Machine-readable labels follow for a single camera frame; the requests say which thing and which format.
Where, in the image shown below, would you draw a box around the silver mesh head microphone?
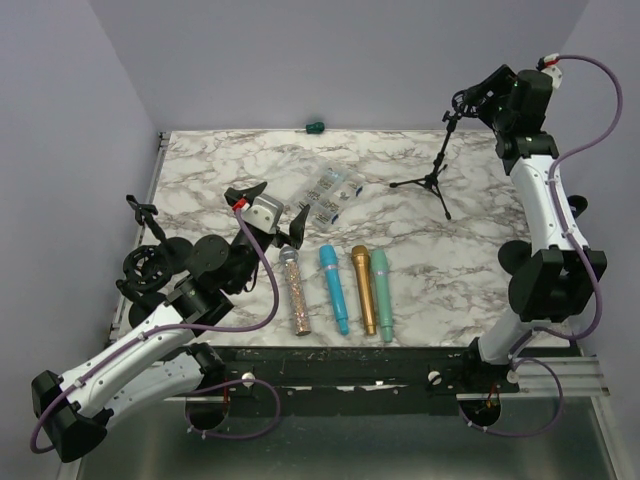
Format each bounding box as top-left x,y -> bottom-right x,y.
279,246 -> 312,336

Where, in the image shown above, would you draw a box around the blue microphone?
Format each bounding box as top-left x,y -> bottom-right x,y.
319,244 -> 349,336

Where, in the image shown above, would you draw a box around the mint green microphone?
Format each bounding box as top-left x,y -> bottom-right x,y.
371,249 -> 394,343

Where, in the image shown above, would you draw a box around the black tripod microphone stand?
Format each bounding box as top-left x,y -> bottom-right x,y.
389,86 -> 484,221

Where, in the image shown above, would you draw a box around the black shock mount desk stand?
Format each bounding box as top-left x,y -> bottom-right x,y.
116,245 -> 171,328

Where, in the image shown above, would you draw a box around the black stand holding silver microphone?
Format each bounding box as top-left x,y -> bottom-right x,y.
498,195 -> 589,275

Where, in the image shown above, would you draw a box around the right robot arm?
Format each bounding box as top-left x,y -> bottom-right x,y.
452,55 -> 607,392

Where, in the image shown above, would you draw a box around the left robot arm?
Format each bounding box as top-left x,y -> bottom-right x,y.
30,183 -> 309,463

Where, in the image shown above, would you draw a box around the gold microphone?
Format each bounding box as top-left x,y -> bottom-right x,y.
351,245 -> 377,336

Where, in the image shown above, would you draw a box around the clear plastic packet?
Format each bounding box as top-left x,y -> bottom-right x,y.
289,161 -> 365,231

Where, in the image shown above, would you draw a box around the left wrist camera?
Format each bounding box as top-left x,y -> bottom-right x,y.
240,194 -> 284,234

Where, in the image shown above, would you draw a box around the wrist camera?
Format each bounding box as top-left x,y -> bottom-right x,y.
240,194 -> 284,234
536,53 -> 563,90

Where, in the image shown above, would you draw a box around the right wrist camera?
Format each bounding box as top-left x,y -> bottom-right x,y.
536,53 -> 563,90

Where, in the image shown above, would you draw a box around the green handled screwdriver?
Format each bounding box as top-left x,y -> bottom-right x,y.
304,121 -> 326,135

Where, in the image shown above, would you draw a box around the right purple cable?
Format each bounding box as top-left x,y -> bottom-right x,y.
457,52 -> 625,437

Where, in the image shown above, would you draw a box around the purple cable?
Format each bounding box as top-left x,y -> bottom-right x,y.
457,52 -> 625,437
30,209 -> 282,454

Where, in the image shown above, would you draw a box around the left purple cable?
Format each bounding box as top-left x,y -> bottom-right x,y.
30,209 -> 282,454

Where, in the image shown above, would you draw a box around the aluminium frame rail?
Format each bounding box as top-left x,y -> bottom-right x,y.
104,354 -> 611,401

